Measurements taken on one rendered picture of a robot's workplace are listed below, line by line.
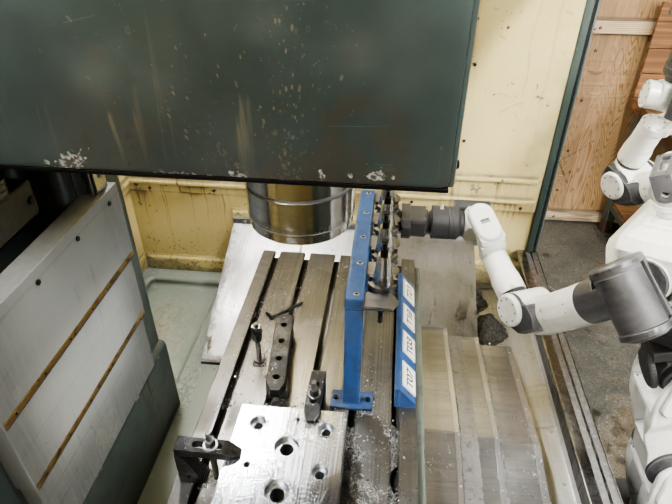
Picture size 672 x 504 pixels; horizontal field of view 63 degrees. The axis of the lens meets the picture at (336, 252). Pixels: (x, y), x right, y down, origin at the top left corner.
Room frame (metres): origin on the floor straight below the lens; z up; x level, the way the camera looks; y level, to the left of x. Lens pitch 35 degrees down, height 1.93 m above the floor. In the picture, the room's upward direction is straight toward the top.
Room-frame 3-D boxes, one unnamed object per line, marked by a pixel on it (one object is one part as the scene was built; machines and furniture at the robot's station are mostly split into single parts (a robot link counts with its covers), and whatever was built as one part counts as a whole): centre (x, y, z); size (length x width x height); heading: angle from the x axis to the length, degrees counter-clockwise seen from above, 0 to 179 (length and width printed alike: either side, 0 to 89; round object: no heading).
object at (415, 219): (1.24, -0.23, 1.18); 0.13 x 0.12 x 0.10; 174
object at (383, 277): (0.92, -0.10, 1.26); 0.04 x 0.04 x 0.07
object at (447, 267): (1.36, -0.02, 0.75); 0.89 x 0.70 x 0.26; 84
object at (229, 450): (0.67, 0.25, 0.97); 0.13 x 0.03 x 0.15; 84
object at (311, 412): (0.80, 0.04, 0.97); 0.13 x 0.03 x 0.15; 174
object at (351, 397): (0.87, -0.04, 1.05); 0.10 x 0.05 x 0.30; 84
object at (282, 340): (0.98, 0.14, 0.93); 0.26 x 0.05 x 0.06; 179
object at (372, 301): (0.86, -0.09, 1.21); 0.07 x 0.05 x 0.01; 84
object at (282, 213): (0.72, 0.05, 1.56); 0.16 x 0.16 x 0.12
